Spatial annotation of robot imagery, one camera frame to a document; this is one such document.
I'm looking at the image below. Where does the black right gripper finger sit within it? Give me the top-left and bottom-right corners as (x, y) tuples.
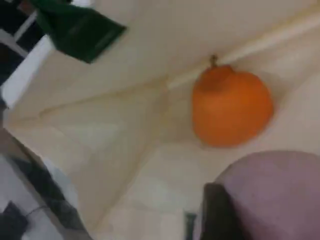
(199, 182), (247, 240)

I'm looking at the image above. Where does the pink peach with green leaf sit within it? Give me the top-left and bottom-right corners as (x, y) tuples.
(216, 149), (320, 240)

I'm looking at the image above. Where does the dark grey block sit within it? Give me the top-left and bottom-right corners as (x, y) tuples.
(0, 202), (27, 240)

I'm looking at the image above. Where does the orange fruit with stem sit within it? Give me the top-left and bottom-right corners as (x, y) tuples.
(191, 54), (274, 148)

